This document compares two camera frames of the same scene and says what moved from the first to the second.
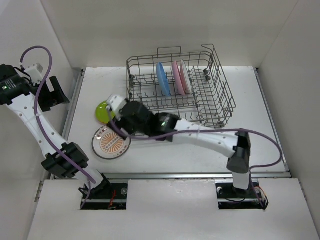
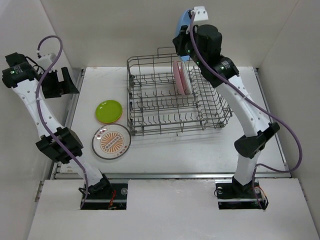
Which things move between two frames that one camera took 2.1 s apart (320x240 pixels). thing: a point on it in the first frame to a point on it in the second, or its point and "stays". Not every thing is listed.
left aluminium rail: (68, 125) stays
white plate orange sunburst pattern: (107, 144) stays
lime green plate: (102, 114) stays
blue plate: (162, 79) to (183, 21)
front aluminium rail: (190, 175) stays
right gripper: (120, 124) to (179, 40)
